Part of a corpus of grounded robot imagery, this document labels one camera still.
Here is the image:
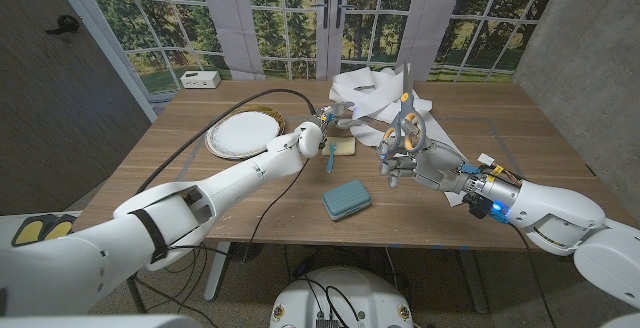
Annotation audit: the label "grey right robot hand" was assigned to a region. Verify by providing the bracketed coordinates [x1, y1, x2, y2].
[376, 132, 472, 193]

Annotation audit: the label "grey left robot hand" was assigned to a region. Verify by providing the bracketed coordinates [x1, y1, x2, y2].
[312, 100, 365, 137]

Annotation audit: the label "white receipt paper strip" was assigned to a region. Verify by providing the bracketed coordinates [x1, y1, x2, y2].
[328, 62, 471, 208]

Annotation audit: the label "grey orange scissors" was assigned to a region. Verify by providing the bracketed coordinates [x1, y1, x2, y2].
[382, 57, 428, 157]

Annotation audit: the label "yellow sponge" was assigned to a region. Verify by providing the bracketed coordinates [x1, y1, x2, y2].
[322, 135, 357, 157]

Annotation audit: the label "teal soapbox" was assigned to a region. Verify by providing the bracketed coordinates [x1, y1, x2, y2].
[321, 178, 373, 222]

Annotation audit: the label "gold rimmed paper plate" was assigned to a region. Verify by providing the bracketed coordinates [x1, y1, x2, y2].
[204, 105, 287, 160]

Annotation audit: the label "grey table leg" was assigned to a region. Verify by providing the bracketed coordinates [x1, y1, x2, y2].
[457, 249, 490, 315]

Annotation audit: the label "white power box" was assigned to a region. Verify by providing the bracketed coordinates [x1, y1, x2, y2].
[179, 70, 222, 90]

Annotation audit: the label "white robot torso base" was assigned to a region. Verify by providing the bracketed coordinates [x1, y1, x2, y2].
[269, 266, 415, 328]

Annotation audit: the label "dark round floor fan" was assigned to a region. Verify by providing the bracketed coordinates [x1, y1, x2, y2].
[228, 241, 265, 263]

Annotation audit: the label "printed window backdrop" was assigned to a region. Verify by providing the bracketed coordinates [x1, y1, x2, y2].
[47, 0, 566, 119]

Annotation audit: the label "white table leg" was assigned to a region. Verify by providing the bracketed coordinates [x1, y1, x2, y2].
[203, 241, 234, 302]

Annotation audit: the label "yellow black foot pad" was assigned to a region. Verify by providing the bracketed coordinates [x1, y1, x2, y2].
[10, 215, 59, 248]
[42, 213, 79, 242]

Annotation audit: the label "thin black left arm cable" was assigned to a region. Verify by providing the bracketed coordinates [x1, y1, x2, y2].
[169, 156, 311, 264]

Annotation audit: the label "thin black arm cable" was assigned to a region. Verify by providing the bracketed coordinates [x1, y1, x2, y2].
[509, 222, 559, 328]
[169, 156, 311, 264]

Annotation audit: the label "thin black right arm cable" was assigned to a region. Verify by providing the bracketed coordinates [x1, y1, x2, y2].
[509, 222, 559, 328]

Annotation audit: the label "black torso cable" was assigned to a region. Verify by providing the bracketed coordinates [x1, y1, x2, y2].
[294, 275, 364, 328]

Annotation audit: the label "black door handle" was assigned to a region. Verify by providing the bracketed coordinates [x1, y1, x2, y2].
[44, 14, 80, 36]

